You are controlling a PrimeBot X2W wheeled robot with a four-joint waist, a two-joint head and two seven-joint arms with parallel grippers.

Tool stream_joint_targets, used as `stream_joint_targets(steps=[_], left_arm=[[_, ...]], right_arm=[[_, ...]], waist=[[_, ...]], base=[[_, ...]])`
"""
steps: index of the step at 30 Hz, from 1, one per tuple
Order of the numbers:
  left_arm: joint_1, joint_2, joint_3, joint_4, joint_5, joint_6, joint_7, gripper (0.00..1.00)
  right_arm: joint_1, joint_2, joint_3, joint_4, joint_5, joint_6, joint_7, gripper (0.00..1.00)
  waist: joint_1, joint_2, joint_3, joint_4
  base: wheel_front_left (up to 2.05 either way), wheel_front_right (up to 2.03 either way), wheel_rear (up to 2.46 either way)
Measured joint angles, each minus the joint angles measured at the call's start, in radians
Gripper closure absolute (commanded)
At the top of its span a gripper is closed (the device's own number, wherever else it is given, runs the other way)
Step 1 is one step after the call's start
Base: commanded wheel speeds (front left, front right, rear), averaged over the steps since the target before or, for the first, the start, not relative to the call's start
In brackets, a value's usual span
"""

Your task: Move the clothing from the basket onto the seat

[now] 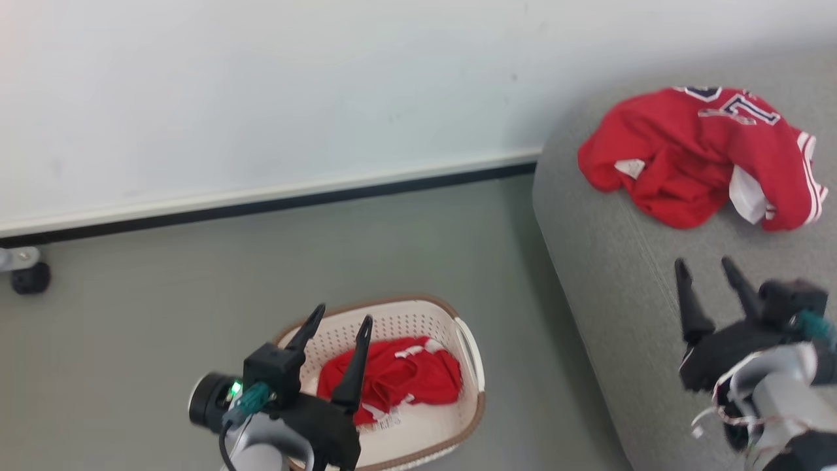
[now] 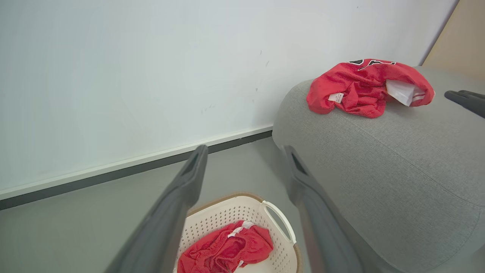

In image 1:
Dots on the white and black baseboard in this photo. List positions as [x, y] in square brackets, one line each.
[261, 195]

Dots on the black caster wheel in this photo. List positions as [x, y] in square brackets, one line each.
[30, 279]

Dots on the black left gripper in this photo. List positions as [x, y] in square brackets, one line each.
[320, 425]

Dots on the red white-trimmed sports shorts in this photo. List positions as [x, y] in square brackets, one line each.
[409, 379]

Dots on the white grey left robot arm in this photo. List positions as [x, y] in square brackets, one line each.
[261, 450]

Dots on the cream perforated laundry basket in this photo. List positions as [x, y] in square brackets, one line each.
[425, 445]

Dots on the red numbered sports jersey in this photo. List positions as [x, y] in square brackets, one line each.
[680, 144]

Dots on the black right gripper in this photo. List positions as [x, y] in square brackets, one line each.
[726, 353]

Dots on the grey fabric sofa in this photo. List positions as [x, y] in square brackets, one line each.
[621, 294]

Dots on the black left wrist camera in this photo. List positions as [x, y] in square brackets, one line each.
[210, 402]

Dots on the white barcode label sticker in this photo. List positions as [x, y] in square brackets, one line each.
[382, 420]

